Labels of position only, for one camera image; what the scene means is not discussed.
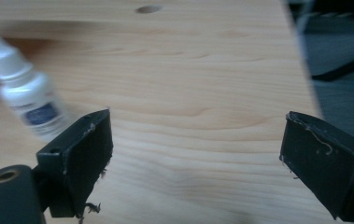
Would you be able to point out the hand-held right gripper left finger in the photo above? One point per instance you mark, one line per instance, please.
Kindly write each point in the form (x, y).
(84, 155)

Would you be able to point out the white dropper bottle blue label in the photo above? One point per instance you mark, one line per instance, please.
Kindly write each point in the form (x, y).
(25, 90)

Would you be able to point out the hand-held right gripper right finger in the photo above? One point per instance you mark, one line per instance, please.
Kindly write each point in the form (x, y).
(324, 174)

